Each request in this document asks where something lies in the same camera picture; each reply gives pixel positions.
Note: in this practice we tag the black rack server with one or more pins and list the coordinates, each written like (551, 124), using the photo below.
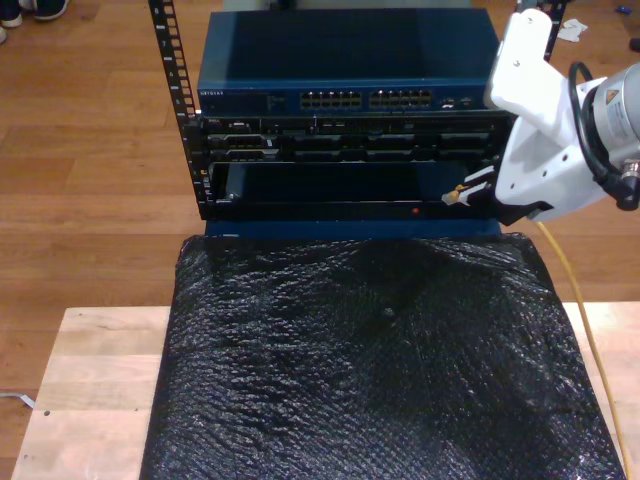
(350, 142)

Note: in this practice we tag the white crumpled paper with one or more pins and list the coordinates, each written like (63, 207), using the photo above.
(575, 31)

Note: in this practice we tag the black bubble wrap mat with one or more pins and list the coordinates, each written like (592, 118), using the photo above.
(350, 390)

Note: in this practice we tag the blue rack base plate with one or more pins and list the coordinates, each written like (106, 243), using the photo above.
(350, 229)

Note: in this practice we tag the black perforated rack post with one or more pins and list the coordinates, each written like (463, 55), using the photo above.
(557, 35)
(164, 50)

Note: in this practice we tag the blue network switch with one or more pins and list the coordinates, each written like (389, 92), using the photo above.
(350, 50)

